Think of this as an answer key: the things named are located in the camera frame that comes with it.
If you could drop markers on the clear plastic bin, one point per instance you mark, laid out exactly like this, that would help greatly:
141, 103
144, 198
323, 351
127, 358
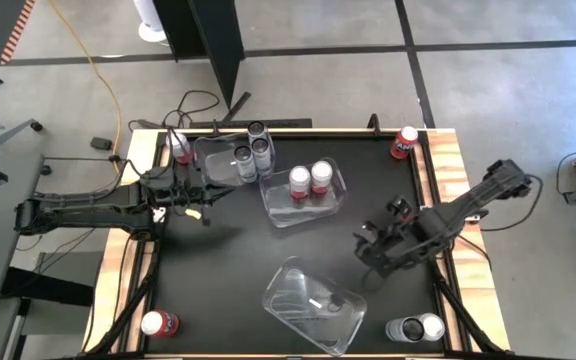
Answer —
293, 290
288, 212
218, 165

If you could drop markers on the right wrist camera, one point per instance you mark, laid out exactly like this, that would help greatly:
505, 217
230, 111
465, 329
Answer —
398, 202

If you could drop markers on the black power brick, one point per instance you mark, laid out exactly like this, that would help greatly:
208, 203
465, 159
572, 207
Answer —
101, 143

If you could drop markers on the black table clamp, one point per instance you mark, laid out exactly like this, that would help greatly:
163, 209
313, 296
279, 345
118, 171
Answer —
374, 125
215, 129

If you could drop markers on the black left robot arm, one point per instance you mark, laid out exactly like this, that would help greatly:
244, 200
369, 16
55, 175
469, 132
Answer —
83, 212

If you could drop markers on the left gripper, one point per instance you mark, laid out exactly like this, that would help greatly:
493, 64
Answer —
188, 190

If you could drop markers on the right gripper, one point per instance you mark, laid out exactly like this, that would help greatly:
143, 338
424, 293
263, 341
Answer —
405, 240

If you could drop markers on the white tower fan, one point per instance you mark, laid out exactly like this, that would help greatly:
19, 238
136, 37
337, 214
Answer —
150, 20

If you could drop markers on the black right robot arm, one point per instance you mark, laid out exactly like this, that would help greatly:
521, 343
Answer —
468, 200

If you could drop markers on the black room divider panel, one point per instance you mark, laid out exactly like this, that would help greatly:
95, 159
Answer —
208, 40

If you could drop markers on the black frame strut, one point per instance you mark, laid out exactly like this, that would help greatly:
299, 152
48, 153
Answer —
128, 305
460, 310

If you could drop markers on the long black power strip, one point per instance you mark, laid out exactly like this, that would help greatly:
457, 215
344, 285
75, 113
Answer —
250, 123

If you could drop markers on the black table mat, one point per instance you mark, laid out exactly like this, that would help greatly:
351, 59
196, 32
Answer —
228, 280

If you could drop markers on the wood-edged robot table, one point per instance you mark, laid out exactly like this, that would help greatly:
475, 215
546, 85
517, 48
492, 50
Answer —
448, 165

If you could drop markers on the red bottle white cap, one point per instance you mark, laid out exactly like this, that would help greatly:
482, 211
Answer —
299, 182
321, 177

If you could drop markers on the red Fanta soda can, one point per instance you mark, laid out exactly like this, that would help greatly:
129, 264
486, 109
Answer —
165, 325
402, 147

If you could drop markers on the yellow tape strip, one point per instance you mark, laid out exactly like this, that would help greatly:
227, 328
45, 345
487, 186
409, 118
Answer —
194, 213

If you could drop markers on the red and white soda can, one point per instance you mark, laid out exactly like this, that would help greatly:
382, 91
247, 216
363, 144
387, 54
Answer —
434, 327
179, 142

